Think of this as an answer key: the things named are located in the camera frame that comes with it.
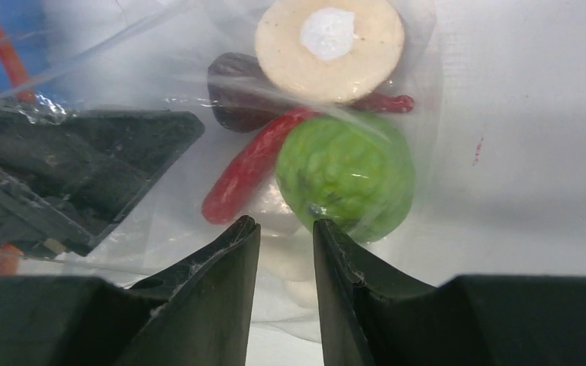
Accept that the green fake bumpy vegetable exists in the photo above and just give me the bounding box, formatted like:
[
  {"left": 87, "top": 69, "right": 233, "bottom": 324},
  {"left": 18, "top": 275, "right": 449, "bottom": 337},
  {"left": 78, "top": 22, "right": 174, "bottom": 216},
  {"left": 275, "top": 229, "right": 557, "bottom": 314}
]
[{"left": 275, "top": 112, "right": 416, "bottom": 243}]

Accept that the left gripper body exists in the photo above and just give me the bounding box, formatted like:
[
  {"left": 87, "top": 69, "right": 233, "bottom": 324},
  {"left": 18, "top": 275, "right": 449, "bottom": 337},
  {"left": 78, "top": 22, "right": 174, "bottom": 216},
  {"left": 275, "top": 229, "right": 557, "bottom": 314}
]
[{"left": 0, "top": 98, "right": 204, "bottom": 258}]

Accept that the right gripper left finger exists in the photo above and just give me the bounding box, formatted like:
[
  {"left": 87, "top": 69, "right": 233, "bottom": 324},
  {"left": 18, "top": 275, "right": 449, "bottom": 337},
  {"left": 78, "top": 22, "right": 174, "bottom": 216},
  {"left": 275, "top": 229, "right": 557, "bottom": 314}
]
[{"left": 0, "top": 216, "right": 260, "bottom": 365}]

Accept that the white fake garlic piece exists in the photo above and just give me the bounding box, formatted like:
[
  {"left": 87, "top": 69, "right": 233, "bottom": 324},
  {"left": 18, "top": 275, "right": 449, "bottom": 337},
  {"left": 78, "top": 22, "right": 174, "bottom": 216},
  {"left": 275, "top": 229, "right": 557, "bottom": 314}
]
[{"left": 249, "top": 176, "right": 318, "bottom": 309}]

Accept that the small dark fake fig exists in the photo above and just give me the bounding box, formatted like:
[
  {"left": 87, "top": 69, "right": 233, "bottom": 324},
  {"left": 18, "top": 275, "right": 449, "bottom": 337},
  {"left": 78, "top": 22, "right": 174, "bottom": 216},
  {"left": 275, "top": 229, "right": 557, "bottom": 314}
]
[{"left": 207, "top": 53, "right": 298, "bottom": 133}]

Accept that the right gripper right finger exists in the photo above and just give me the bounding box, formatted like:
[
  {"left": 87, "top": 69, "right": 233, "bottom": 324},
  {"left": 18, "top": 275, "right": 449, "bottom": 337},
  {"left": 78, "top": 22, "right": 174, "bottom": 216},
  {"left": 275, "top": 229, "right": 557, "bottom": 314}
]
[{"left": 313, "top": 220, "right": 586, "bottom": 365}]

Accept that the fake red chili pepper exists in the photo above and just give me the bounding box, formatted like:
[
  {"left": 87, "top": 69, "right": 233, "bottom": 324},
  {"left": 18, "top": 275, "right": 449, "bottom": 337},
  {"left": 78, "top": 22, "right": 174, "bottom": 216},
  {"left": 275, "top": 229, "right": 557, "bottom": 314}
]
[{"left": 201, "top": 93, "right": 415, "bottom": 225}]

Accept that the fake mushroom slice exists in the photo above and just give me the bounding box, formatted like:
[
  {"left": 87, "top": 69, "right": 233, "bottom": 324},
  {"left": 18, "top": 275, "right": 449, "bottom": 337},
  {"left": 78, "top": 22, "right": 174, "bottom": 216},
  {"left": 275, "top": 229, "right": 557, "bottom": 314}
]
[{"left": 254, "top": 1, "right": 405, "bottom": 104}]

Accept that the clear zip top bag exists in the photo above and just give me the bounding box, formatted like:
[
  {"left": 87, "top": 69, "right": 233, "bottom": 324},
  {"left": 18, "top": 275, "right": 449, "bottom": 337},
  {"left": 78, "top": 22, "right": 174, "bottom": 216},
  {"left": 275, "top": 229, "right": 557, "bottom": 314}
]
[{"left": 0, "top": 1, "right": 442, "bottom": 343}]

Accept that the blue plastic bin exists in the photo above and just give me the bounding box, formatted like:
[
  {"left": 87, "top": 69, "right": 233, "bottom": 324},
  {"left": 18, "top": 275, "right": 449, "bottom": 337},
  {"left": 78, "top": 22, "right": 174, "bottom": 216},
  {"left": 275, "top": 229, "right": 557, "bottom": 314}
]
[{"left": 0, "top": 1, "right": 50, "bottom": 92}]

